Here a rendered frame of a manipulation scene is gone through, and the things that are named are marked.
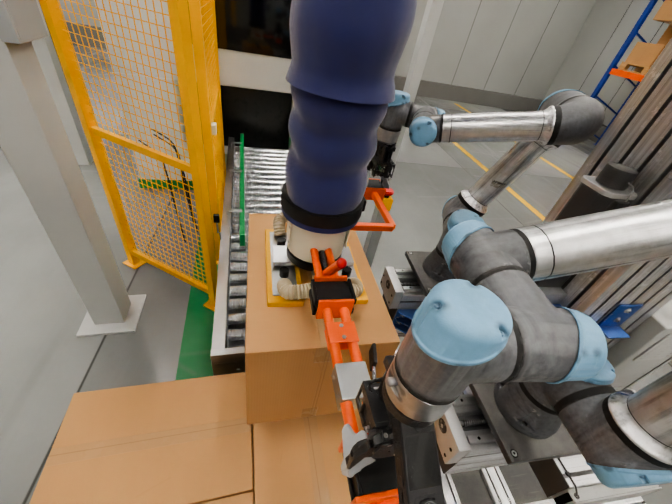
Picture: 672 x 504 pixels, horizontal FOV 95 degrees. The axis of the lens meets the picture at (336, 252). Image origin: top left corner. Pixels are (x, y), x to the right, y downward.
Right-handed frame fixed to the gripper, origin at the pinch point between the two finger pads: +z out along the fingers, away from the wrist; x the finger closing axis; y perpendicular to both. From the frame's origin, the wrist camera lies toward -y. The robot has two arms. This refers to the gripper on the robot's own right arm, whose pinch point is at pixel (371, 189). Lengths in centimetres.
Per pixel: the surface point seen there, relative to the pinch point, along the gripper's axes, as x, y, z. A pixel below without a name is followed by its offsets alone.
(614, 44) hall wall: 842, -689, -66
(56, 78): -216, -245, 40
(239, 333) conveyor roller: -51, 17, 65
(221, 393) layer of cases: -57, 44, 65
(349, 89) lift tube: -26, 40, -43
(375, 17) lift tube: -24, 40, -54
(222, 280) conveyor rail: -60, -11, 60
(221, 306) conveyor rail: -59, 6, 60
